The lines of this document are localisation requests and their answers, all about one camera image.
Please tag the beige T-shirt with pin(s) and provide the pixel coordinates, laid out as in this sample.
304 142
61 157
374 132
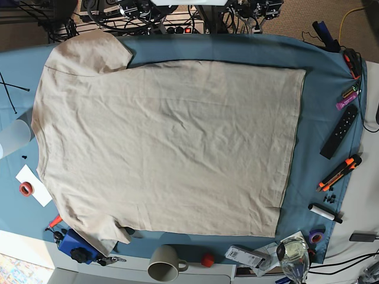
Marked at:
189 147

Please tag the black power strip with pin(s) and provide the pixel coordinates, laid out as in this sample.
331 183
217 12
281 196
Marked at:
182 30

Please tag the small red cube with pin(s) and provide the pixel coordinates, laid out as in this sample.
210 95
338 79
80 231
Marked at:
207 260

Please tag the grey ceramic mug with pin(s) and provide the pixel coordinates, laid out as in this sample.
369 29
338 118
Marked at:
165 265

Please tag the white barcode package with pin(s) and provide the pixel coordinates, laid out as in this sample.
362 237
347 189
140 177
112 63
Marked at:
252 259

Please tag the blue table cloth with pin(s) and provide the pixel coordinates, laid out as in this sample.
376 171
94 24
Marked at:
326 78

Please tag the white black marker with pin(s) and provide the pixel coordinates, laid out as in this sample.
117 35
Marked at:
324 213

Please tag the metal keys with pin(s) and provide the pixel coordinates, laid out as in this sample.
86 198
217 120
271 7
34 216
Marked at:
105 261

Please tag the black remote control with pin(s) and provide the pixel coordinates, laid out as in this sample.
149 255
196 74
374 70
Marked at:
339 132

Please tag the clear wine glass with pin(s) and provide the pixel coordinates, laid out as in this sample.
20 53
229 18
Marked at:
294 259

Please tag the orange small pen tool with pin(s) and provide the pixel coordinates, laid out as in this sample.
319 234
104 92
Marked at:
54 223

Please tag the blue box with knob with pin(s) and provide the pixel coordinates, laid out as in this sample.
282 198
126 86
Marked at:
78 249

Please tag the purple tape roll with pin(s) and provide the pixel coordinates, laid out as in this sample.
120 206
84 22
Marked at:
316 235

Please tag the white paper sheet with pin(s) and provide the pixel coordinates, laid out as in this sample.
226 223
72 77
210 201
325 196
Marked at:
41 194

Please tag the orange black utility knife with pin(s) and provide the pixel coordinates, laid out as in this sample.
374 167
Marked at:
339 172

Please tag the red tape roll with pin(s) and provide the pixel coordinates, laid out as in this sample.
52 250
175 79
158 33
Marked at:
26 189

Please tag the frosted plastic cup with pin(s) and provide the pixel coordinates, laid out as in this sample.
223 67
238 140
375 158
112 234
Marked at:
14 137

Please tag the black adapter on table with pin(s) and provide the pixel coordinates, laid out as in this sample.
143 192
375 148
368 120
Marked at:
363 237

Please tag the orange black wire stripper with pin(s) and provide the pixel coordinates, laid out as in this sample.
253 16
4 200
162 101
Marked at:
353 62

